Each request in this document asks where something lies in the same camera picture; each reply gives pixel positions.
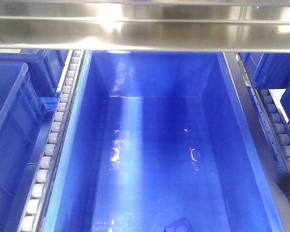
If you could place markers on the small blue plastic bin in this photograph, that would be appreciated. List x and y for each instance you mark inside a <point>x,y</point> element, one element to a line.
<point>179,225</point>

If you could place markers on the steel shelf beam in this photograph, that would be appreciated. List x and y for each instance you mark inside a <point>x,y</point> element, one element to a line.
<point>155,25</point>

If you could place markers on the right white roller track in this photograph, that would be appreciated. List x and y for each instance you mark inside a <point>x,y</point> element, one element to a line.
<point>273,123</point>

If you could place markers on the white roller track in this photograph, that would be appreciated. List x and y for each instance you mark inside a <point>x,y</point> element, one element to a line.
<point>36,205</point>
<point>273,123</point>

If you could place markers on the blue crate rear right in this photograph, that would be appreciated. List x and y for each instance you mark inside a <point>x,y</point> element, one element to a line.
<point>267,70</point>

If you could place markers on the large blue crate centre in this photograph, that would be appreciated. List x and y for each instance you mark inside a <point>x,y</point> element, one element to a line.
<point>155,137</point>

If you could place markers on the left white roller track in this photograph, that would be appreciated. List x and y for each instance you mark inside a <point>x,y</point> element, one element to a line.
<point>36,205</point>

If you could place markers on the blue crate rear left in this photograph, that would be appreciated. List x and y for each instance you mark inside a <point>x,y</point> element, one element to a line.
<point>45,67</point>

